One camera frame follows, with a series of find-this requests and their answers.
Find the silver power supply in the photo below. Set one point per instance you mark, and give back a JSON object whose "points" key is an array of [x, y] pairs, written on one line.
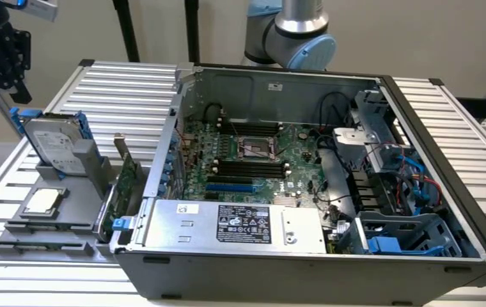
{"points": [[210, 224]]}

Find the black pole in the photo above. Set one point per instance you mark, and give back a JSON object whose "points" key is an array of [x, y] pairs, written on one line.
{"points": [[128, 32], [192, 32]]}

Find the blue expansion slot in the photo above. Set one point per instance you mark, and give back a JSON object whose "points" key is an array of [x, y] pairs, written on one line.
{"points": [[228, 188]]}

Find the white case sticker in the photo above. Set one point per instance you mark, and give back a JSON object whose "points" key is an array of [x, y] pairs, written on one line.
{"points": [[275, 86]]}

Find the silver disk bay cage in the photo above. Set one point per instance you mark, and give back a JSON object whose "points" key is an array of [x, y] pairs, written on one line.
{"points": [[367, 137]]}

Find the silver CPU chip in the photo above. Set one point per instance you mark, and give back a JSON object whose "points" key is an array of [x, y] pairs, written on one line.
{"points": [[47, 200]]}

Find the black table end cap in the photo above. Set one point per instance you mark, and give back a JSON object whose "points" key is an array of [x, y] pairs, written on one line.
{"points": [[87, 63], [438, 82]]}

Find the black table bracket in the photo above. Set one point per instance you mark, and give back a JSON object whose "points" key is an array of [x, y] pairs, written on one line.
{"points": [[476, 107]]}

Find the silver hard disk blue carrier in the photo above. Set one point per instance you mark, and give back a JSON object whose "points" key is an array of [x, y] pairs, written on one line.
{"points": [[54, 144]]}

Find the black RAM slot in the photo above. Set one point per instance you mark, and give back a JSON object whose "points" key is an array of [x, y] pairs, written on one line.
{"points": [[252, 161], [252, 169], [252, 173], [250, 122], [250, 130], [250, 126], [252, 165], [250, 133]]}

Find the long black expansion slot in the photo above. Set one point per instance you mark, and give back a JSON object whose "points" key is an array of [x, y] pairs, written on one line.
{"points": [[231, 180]]}

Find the grey parts rack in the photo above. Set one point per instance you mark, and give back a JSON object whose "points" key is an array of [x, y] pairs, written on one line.
{"points": [[86, 204]]}

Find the CPU socket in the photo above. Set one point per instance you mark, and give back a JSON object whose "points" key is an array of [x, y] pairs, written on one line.
{"points": [[258, 147]]}

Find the silver coin battery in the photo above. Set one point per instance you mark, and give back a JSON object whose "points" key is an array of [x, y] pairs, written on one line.
{"points": [[303, 135]]}

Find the green graphics card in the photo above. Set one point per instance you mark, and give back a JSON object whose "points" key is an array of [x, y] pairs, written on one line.
{"points": [[124, 188]]}

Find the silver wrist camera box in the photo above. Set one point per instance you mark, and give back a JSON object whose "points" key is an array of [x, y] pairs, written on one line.
{"points": [[40, 9]]}

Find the green motherboard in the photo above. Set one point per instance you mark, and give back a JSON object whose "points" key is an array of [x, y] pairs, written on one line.
{"points": [[295, 179]]}

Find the blue case latch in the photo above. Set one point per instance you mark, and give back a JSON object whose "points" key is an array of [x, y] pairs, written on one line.
{"points": [[123, 224]]}

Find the black open PC case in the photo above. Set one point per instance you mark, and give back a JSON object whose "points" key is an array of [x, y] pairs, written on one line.
{"points": [[295, 275]]}

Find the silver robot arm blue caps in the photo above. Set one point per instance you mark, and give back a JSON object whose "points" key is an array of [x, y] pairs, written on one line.
{"points": [[299, 22]]}

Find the green RAM stick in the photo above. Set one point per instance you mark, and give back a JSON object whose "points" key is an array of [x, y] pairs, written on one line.
{"points": [[39, 247]]}

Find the silver chipset heatsink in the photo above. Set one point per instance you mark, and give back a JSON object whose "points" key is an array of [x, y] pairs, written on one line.
{"points": [[287, 201]]}

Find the grey drive bay blue clip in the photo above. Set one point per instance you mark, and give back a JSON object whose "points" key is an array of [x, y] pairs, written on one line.
{"points": [[414, 230]]}

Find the short black expansion slot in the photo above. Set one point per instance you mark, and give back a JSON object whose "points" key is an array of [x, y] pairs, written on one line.
{"points": [[220, 195]]}

